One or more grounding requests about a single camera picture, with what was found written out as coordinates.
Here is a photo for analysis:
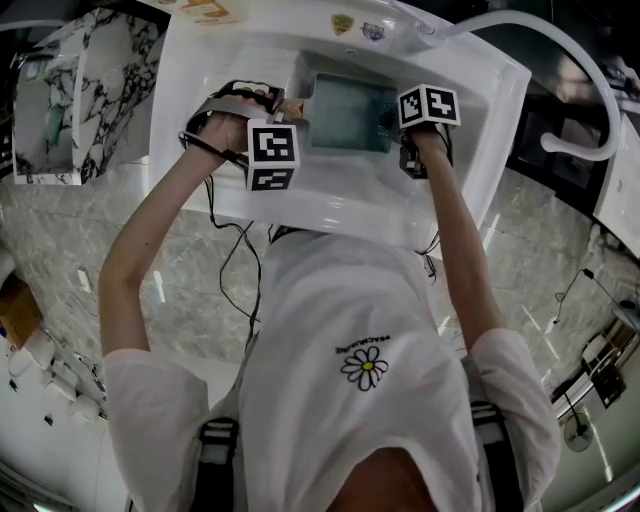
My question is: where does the black floor cable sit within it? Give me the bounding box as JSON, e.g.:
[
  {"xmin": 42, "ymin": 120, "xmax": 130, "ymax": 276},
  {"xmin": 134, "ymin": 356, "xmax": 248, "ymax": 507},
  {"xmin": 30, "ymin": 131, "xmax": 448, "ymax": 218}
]
[{"xmin": 552, "ymin": 267, "xmax": 631, "ymax": 326}]

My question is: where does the person's left forearm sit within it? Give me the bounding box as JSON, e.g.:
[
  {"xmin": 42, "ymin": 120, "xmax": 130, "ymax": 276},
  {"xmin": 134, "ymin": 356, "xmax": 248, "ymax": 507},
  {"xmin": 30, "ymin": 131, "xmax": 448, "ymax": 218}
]
[{"xmin": 98, "ymin": 149, "xmax": 246, "ymax": 306}]

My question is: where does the white sink basin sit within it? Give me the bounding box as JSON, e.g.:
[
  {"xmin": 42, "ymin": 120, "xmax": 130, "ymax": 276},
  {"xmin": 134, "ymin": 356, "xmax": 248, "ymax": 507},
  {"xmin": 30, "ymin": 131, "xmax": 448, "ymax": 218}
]
[{"xmin": 149, "ymin": 0, "xmax": 532, "ymax": 251}]

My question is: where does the white rectangular wash basin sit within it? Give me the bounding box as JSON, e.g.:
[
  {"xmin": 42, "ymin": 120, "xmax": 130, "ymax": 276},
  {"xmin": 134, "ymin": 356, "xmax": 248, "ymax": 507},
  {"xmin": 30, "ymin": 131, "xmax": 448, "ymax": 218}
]
[{"xmin": 592, "ymin": 114, "xmax": 640, "ymax": 251}]

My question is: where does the black harness strap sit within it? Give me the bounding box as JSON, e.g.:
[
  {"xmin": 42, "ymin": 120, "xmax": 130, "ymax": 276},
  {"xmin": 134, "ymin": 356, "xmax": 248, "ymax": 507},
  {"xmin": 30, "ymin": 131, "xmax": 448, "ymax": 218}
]
[
  {"xmin": 469, "ymin": 399, "xmax": 519, "ymax": 512},
  {"xmin": 197, "ymin": 417, "xmax": 241, "ymax": 512}
]

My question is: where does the orange printed card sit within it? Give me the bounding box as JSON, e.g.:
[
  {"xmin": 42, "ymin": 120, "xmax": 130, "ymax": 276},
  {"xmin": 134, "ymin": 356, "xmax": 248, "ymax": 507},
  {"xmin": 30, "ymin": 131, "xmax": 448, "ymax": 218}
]
[{"xmin": 172, "ymin": 0, "xmax": 241, "ymax": 25}]

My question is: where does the person's left hand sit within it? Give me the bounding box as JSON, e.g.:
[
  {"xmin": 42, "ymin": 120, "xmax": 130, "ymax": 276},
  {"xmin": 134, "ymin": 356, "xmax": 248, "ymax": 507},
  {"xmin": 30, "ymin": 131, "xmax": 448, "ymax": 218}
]
[{"xmin": 202, "ymin": 85, "xmax": 266, "ymax": 160}]

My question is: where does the white curved faucet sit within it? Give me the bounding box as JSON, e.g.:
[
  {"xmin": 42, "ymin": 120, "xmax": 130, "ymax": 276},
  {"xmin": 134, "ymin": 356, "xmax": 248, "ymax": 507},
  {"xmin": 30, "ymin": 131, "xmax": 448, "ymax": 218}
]
[{"xmin": 414, "ymin": 9, "xmax": 624, "ymax": 162}]

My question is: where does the small cardboard box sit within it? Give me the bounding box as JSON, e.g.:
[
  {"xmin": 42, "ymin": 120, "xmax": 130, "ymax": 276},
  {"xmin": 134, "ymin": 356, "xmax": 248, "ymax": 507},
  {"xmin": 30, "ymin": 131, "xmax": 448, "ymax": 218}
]
[{"xmin": 0, "ymin": 274, "xmax": 44, "ymax": 351}]

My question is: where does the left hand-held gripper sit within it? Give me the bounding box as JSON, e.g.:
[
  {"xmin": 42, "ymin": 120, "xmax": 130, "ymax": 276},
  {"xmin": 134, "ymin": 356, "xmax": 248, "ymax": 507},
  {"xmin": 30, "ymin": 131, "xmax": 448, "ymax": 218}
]
[{"xmin": 187, "ymin": 78, "xmax": 301, "ymax": 193}]

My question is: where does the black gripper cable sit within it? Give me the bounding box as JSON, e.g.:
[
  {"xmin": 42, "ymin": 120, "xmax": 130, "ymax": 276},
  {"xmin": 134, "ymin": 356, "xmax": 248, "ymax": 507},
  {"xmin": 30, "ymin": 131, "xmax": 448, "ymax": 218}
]
[{"xmin": 177, "ymin": 129, "xmax": 264, "ymax": 351}]

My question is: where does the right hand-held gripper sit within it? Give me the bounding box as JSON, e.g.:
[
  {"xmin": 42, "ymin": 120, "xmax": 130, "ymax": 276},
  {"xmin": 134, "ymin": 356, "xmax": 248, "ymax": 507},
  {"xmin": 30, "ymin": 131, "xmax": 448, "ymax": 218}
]
[{"xmin": 397, "ymin": 83, "xmax": 460, "ymax": 180}]

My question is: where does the person's right forearm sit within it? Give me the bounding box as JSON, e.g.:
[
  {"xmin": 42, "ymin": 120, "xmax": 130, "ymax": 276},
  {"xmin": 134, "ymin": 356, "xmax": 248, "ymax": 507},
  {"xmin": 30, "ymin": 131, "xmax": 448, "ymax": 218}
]
[{"xmin": 413, "ymin": 130, "xmax": 507, "ymax": 346}]

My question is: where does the person's neck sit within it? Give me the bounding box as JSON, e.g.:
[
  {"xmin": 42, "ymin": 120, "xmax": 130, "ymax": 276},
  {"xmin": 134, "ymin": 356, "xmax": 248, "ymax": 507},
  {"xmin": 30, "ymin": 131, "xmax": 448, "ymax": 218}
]
[{"xmin": 344, "ymin": 446, "xmax": 441, "ymax": 512}]

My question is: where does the person's white daisy shirt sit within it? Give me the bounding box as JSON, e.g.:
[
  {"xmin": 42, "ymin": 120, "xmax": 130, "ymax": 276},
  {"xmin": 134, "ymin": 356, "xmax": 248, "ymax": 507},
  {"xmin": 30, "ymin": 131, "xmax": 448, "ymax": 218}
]
[{"xmin": 102, "ymin": 232, "xmax": 564, "ymax": 512}]

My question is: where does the floor standing fan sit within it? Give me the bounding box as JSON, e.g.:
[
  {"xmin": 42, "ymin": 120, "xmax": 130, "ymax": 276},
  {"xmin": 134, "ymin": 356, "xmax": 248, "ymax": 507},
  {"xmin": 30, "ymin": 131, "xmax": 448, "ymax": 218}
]
[{"xmin": 562, "ymin": 389, "xmax": 596, "ymax": 454}]

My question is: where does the marble patterned sink cabinet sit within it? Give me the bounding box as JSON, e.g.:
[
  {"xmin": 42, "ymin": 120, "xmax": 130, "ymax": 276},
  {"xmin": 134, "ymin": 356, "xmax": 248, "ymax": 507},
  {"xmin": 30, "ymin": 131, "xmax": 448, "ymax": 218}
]
[{"xmin": 12, "ymin": 7, "xmax": 166, "ymax": 186}]

